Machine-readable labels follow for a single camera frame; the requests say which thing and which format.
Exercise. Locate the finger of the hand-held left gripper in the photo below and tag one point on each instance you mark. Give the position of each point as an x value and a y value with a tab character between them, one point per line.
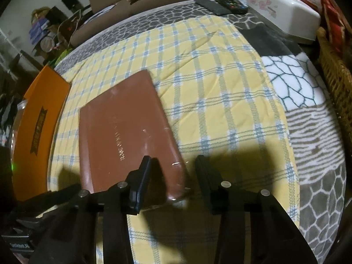
46	200

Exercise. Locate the yellow plaid cloth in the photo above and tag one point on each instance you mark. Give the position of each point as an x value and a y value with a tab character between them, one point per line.
220	88

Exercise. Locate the plain black remote control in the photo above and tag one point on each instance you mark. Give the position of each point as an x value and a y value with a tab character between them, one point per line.
211	7

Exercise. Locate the orange cardboard box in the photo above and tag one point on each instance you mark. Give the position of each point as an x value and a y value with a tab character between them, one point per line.
41	115

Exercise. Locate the white paper sheet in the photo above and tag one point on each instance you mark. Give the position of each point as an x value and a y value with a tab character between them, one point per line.
103	9

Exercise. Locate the blue and white box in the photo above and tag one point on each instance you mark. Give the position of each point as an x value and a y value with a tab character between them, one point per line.
38	31

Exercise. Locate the round white disc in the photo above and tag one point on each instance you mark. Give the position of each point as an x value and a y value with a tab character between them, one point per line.
47	43

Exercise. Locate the red snack packet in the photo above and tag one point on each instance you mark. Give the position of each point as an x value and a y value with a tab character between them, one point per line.
335	8

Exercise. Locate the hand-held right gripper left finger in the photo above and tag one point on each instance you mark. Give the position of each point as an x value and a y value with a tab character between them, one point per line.
144	172

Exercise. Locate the white tissue box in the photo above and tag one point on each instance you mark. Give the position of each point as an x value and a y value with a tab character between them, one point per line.
280	11

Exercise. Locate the black box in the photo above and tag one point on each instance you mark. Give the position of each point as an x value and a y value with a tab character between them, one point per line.
71	2

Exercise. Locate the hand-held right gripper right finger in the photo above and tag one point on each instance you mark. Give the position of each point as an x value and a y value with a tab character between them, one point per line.
203	176

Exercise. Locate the wicker basket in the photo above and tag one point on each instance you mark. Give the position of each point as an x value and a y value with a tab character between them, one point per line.
335	74

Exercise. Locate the black remote with coloured buttons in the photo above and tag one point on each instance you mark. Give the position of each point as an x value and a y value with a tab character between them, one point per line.
231	2

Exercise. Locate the green cloth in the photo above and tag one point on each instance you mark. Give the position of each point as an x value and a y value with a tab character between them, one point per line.
63	57

